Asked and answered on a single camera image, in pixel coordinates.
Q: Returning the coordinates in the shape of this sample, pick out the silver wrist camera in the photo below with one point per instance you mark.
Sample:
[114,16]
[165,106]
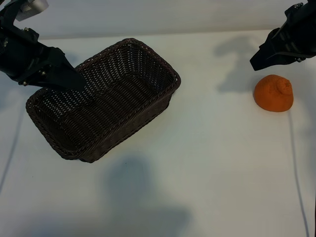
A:
[33,8]

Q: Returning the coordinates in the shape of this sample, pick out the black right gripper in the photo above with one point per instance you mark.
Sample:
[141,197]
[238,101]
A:
[301,29]

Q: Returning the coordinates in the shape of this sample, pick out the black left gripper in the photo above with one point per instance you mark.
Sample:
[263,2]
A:
[22,54]

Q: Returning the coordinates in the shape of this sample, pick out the dark brown wicker basket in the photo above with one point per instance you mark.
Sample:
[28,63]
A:
[111,98]

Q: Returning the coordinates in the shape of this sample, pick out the orange fruit with knob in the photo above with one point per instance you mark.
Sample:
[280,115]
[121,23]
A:
[271,96]

